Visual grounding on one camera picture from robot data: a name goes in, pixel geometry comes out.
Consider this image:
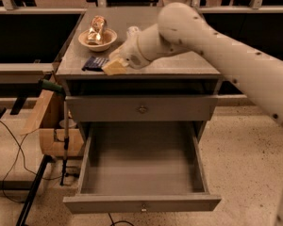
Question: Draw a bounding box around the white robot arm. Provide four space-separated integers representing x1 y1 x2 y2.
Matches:
104 3 283 128

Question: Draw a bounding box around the black stand leg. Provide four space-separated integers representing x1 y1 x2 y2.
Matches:
16 155 52 226

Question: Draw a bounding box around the clear plastic water bottle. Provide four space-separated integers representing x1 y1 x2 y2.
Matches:
126 26 141 38

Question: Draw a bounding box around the black floor cable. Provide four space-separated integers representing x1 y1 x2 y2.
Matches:
0 120 62 204

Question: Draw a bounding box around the green handled grabber stick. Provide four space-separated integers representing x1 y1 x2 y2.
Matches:
38 79 69 186

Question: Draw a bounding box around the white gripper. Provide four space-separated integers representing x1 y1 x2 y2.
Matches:
102 36 150 75

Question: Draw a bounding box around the open grey drawer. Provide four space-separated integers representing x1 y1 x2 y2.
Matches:
63 121 221 214

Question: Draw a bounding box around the closed grey upper drawer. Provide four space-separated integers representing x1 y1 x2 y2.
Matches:
66 95 218 122

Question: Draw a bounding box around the dark blue snack bar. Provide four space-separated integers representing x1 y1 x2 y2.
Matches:
82 56 108 72

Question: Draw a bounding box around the grey drawer cabinet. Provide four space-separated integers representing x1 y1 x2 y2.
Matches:
57 7 222 137

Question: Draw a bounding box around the brass upper drawer knob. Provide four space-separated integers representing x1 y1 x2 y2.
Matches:
138 105 147 114

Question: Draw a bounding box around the cardboard box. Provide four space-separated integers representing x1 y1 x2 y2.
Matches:
21 89 85 158

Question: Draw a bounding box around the crumpled gold foil bag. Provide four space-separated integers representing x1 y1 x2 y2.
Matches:
87 15 107 45

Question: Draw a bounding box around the beige ceramic bowl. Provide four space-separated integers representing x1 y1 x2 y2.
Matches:
78 28 117 52

